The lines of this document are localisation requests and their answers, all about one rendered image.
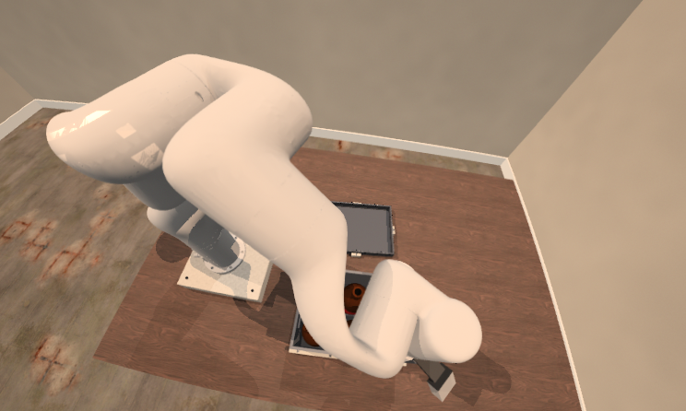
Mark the brown glass bottle with blue label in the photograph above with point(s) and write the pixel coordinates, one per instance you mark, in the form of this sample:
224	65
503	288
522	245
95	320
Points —
307	337

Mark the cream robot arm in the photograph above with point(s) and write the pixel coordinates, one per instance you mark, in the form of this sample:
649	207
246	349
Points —
232	162

